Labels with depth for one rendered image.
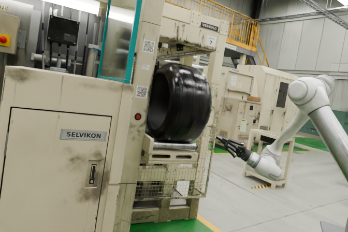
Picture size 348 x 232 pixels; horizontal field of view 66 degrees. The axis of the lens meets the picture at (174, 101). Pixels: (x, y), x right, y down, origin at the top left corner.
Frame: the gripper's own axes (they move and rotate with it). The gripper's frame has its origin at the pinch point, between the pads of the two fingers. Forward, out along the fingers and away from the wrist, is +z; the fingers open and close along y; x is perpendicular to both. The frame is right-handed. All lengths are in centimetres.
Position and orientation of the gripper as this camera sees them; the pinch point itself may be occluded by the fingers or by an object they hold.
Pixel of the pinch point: (221, 139)
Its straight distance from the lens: 177.9
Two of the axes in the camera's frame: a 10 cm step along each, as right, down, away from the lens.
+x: 4.5, -3.2, 8.3
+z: -8.2, -5.3, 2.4
